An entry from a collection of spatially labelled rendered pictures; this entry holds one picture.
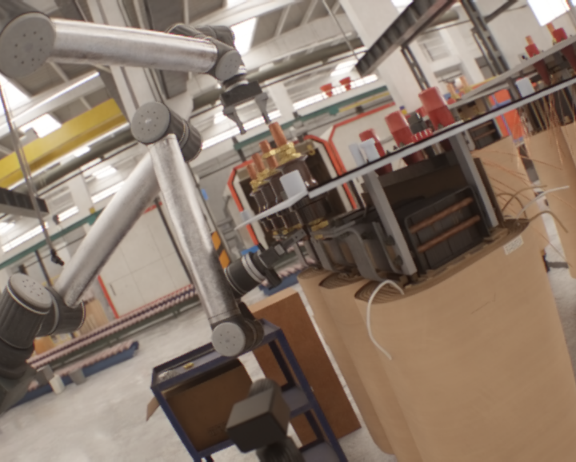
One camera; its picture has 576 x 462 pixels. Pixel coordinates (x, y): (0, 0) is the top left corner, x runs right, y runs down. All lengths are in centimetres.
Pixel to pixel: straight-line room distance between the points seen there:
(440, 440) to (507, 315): 35
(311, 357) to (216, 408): 81
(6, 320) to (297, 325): 166
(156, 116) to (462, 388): 122
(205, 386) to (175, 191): 98
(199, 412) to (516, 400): 148
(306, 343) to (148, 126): 165
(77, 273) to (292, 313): 132
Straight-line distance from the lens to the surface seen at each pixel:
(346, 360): 212
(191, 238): 164
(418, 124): 146
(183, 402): 235
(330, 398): 306
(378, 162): 92
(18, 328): 193
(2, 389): 200
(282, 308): 291
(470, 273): 118
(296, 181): 107
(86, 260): 205
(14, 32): 104
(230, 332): 159
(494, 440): 133
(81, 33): 118
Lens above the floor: 135
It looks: 3 degrees down
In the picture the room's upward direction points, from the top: 25 degrees counter-clockwise
